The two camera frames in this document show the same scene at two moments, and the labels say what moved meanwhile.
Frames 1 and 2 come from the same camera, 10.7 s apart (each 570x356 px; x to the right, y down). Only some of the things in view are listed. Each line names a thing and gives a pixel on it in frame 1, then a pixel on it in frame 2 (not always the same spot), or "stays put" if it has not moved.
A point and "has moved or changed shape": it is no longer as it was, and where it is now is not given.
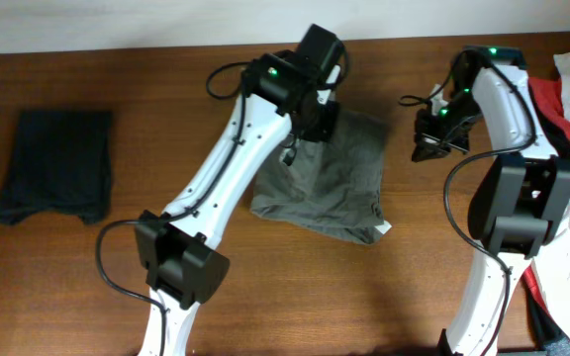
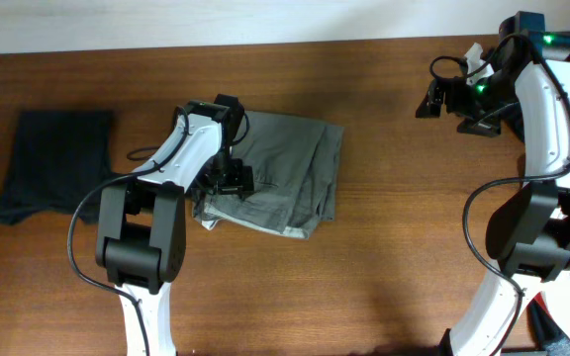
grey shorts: [333, 188] has moved or changed shape
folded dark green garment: [60, 162] stays put
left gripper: [329, 128] -> [240, 179]
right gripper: [429, 143] -> [456, 86]
